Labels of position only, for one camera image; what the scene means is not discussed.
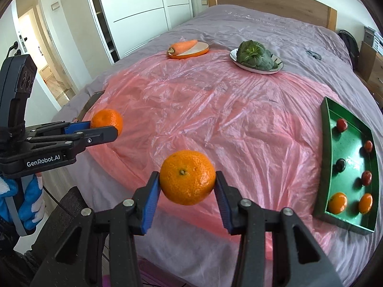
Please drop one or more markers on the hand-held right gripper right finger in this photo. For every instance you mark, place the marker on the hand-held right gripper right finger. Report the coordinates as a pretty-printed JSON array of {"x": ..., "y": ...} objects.
[{"x": 223, "y": 206}]

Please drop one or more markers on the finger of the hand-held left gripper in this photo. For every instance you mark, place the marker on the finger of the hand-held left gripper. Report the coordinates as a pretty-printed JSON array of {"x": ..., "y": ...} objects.
[
  {"x": 76, "y": 126},
  {"x": 98, "y": 134}
]

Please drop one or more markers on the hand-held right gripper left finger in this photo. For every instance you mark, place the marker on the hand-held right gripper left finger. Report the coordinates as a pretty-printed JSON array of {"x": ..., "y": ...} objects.
[{"x": 151, "y": 203}]

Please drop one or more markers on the orange mandarin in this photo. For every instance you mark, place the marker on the orange mandarin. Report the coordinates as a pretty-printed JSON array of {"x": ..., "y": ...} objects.
[
  {"x": 366, "y": 203},
  {"x": 337, "y": 203},
  {"x": 187, "y": 179},
  {"x": 109, "y": 118}
]

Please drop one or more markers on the dark purple plum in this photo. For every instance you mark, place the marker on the dark purple plum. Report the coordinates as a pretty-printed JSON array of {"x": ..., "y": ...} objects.
[{"x": 340, "y": 165}]

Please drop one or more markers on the green rectangular tray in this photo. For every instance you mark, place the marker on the green rectangular tray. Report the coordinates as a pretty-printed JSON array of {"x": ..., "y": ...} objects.
[{"x": 350, "y": 149}]

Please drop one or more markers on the small red apple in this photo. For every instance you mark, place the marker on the small red apple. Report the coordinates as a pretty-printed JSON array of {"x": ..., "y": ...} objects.
[
  {"x": 366, "y": 178},
  {"x": 368, "y": 146},
  {"x": 342, "y": 124}
]

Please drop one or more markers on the person's left hand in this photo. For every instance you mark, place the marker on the person's left hand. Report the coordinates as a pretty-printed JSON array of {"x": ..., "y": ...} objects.
[{"x": 33, "y": 197}]

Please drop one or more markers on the pink plastic sheet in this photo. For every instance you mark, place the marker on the pink plastic sheet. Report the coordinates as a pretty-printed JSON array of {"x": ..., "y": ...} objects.
[{"x": 209, "y": 110}]

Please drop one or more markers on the white door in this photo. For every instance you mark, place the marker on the white door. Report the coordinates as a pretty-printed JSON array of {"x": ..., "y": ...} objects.
[{"x": 12, "y": 30}]

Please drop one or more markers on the carrot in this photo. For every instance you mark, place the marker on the carrot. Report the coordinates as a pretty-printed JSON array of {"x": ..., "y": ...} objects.
[{"x": 182, "y": 47}]

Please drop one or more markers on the white wardrobe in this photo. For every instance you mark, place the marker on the white wardrobe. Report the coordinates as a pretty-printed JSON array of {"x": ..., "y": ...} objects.
[{"x": 134, "y": 9}]

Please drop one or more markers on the orange oval dish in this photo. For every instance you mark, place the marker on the orange oval dish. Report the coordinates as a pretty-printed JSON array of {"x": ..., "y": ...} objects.
[{"x": 199, "y": 49}]

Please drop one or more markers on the white round plate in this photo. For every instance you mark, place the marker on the white round plate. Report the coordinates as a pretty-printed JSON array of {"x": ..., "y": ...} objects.
[{"x": 276, "y": 65}]

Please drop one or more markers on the green bok choy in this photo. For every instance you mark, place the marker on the green bok choy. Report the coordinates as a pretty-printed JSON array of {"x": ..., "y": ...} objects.
[{"x": 254, "y": 54}]

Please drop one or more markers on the wooden drawer cabinet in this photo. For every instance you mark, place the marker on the wooden drawer cabinet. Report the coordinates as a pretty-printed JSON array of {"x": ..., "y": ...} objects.
[{"x": 372, "y": 71}]

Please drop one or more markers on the wooden headboard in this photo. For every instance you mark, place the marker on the wooden headboard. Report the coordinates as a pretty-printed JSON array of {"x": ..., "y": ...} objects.
[{"x": 269, "y": 0}]

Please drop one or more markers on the grey printer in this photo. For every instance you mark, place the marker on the grey printer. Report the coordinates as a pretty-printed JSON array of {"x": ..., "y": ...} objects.
[{"x": 374, "y": 39}]

